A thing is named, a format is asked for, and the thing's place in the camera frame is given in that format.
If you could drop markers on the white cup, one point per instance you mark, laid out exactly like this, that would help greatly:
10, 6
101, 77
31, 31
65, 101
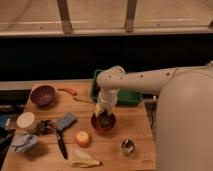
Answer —
27, 121

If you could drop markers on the orange carrot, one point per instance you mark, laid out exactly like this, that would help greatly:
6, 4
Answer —
68, 90

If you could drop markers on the black eraser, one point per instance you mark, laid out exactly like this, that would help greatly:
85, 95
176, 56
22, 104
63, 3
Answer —
105, 120

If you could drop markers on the red bowl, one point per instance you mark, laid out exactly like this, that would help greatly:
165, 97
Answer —
95, 121

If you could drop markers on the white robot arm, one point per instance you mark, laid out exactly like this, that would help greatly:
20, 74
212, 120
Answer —
184, 115

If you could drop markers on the black binder clip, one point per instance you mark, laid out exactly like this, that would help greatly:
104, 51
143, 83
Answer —
46, 127

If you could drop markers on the light blue cloth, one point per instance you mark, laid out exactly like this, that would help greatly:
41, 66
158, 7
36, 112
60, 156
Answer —
23, 142

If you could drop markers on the black handled knife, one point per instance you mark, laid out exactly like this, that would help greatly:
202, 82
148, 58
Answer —
61, 144

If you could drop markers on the wooden cutting board table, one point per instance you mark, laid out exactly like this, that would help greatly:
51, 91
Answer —
131, 123

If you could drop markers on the purple bowl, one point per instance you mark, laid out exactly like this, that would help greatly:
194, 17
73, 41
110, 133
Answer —
43, 95

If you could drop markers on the green plastic tray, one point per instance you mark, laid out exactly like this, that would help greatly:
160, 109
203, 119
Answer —
124, 97

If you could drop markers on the yellow banana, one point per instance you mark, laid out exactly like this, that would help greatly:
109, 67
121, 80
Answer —
83, 159

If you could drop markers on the blue sponge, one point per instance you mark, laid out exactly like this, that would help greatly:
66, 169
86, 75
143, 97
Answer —
65, 122

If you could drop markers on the small yellow green utensil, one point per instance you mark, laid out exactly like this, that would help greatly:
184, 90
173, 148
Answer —
82, 100

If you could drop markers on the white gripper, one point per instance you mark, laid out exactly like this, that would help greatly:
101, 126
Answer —
107, 100

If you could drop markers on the shiny metal cup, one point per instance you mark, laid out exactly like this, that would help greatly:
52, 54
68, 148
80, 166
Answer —
127, 147

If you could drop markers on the yellow red apple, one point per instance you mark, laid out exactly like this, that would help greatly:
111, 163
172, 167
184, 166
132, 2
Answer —
83, 139

